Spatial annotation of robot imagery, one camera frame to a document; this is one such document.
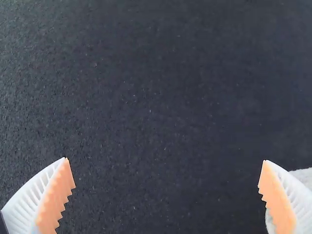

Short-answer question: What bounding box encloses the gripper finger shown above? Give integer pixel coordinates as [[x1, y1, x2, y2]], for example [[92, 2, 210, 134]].
[[257, 159, 312, 234], [0, 156, 77, 234]]

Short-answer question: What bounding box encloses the pale towel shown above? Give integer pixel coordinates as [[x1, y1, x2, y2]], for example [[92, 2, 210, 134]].
[[264, 166, 312, 234]]

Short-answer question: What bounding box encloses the black mat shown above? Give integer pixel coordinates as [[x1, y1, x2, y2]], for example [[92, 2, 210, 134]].
[[0, 0, 312, 234]]

